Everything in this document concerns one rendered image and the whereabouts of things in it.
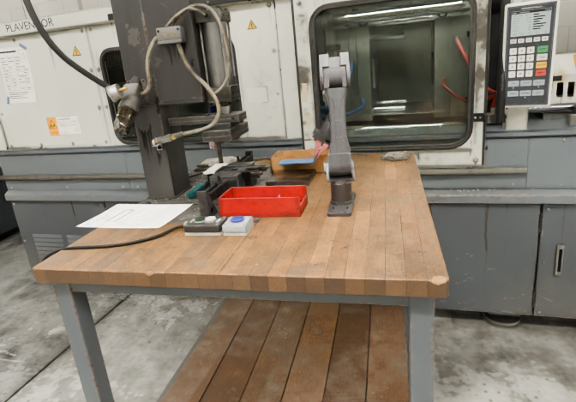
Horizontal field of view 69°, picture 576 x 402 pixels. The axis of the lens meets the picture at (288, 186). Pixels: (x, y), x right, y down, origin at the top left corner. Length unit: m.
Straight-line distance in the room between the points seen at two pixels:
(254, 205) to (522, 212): 1.28
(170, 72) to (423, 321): 1.06
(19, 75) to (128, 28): 1.46
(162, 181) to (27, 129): 1.53
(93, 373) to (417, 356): 0.86
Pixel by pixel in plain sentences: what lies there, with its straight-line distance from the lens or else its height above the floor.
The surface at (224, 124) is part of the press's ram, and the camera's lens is 1.42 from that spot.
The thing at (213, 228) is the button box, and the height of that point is 0.92.
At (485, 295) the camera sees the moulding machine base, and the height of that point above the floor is 0.18.
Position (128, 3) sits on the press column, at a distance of 1.53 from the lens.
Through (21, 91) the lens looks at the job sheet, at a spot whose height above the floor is 1.31.
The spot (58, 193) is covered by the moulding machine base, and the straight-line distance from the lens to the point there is 2.88.
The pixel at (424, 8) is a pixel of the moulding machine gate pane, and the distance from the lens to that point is 1.92.
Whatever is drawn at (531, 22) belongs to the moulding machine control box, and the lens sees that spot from 1.83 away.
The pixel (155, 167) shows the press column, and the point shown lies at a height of 1.02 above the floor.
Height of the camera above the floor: 1.33
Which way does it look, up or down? 16 degrees down
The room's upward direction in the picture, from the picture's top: 5 degrees counter-clockwise
